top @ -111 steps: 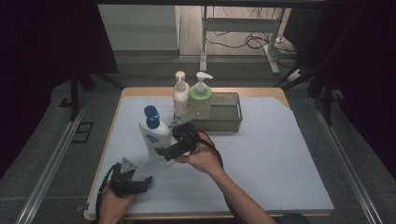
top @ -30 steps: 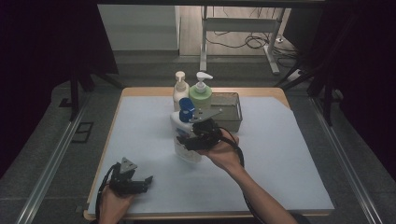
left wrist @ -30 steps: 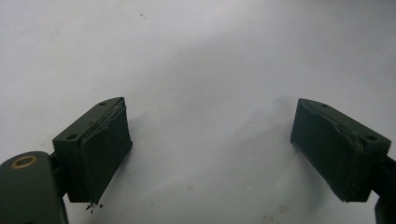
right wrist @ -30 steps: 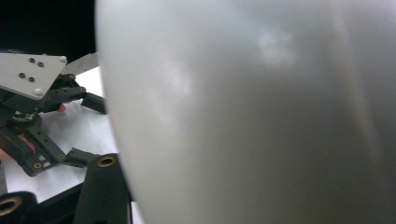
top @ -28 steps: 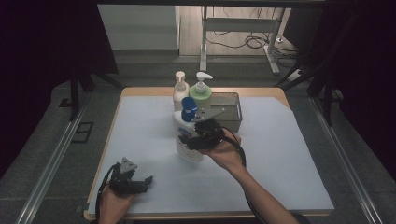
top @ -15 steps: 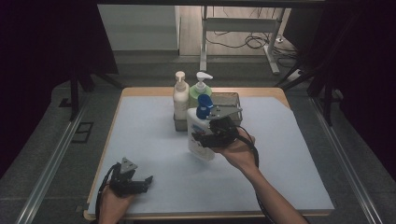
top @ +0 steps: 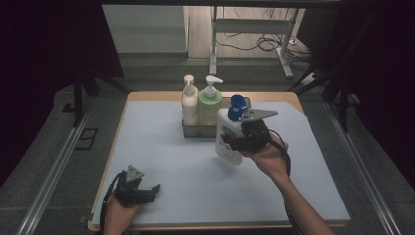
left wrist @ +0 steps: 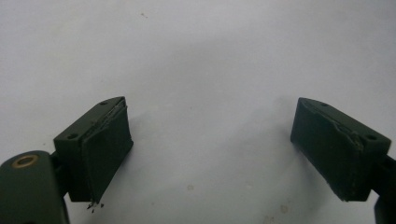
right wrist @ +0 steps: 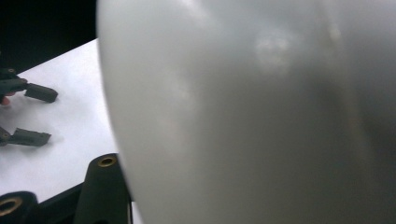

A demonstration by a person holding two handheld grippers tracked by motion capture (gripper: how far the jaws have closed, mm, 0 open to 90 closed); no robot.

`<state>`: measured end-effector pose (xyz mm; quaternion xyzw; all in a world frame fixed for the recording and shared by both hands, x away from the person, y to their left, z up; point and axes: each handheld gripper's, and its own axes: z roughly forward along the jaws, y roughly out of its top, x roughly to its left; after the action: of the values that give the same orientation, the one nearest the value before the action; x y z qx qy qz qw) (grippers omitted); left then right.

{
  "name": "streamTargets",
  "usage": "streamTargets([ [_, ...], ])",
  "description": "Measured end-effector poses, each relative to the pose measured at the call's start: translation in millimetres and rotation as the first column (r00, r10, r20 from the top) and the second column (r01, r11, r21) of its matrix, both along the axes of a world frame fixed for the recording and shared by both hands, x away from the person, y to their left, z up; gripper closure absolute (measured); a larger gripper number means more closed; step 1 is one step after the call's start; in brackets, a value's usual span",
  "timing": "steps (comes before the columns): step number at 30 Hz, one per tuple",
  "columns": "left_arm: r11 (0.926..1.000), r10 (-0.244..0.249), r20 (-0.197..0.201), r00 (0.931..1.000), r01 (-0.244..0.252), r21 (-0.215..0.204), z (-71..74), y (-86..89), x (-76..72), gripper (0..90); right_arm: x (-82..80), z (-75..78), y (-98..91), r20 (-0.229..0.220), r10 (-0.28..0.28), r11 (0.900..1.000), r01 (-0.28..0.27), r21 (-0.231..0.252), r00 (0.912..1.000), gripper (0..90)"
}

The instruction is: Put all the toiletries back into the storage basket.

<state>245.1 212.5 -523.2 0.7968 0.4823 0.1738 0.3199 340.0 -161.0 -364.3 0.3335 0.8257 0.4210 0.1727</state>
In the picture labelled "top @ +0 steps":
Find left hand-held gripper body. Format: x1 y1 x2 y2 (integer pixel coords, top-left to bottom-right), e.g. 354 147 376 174
114 164 153 208

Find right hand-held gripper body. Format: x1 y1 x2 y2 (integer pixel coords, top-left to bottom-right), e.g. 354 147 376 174
234 108 279 153

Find white bottle with blue pump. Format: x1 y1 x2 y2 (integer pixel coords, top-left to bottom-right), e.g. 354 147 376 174
214 94 250 166

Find grey mesh basket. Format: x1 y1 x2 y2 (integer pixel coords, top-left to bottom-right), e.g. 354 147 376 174
181 95 253 139

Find green bottle with white pump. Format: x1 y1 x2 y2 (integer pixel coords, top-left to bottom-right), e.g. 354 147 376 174
198 74 225 127

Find cream pump bottle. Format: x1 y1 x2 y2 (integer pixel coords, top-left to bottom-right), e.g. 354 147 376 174
180 73 200 127

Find person's left hand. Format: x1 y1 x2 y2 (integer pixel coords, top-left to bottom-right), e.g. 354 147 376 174
103 195 142 235

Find person's right hand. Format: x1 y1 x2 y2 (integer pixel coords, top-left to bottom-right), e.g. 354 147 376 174
242 132 290 184

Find white power strip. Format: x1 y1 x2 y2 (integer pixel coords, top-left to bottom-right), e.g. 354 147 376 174
300 72 319 87

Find black stand legs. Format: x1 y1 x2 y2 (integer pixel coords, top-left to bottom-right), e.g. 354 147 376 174
71 70 131 128
288 55 351 133

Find white cabinet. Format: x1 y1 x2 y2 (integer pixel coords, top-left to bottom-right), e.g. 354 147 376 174
102 4 190 55

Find dark curtain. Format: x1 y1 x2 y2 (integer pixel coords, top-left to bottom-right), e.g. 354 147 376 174
296 0 415 182
0 0 125 189

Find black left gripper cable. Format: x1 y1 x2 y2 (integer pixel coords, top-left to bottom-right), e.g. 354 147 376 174
99 170 127 235

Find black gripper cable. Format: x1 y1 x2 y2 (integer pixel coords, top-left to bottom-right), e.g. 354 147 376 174
99 170 127 235
268 128 305 235

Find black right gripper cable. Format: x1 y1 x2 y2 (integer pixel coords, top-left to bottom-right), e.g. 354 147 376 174
268 128 305 235

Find aluminium rail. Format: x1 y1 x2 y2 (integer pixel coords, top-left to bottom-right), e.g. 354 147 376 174
15 97 96 235
324 101 403 235

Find black floor cables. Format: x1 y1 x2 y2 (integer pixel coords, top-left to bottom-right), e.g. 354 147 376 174
214 7 315 72

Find white metal stand frame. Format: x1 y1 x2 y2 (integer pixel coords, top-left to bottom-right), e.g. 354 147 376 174
208 6 300 79

